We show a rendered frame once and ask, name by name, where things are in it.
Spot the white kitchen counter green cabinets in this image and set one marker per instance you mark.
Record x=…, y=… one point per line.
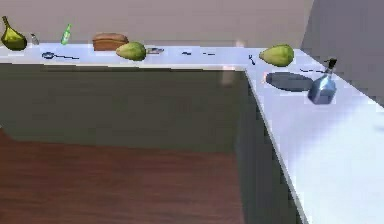
x=173, y=106

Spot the small grey flat dish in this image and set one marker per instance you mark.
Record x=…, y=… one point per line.
x=155, y=50

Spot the small dark fork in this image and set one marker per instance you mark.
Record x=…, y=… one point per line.
x=251, y=60

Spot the green oval fruit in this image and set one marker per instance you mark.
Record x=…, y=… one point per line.
x=277, y=55
x=131, y=51

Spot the brown bread loaf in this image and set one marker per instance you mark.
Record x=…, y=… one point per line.
x=109, y=41

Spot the thin dark knife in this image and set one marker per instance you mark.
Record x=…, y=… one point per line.
x=311, y=70

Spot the blue glass pump bottle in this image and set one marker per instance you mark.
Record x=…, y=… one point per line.
x=322, y=88

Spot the green glass bottle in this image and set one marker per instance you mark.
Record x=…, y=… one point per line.
x=66, y=35

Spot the dark blue spoon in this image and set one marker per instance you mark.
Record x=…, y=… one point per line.
x=50, y=55

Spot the small grey shaker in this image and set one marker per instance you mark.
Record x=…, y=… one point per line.
x=34, y=39

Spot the green pear with stem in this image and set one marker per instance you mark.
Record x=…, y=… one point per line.
x=12, y=39

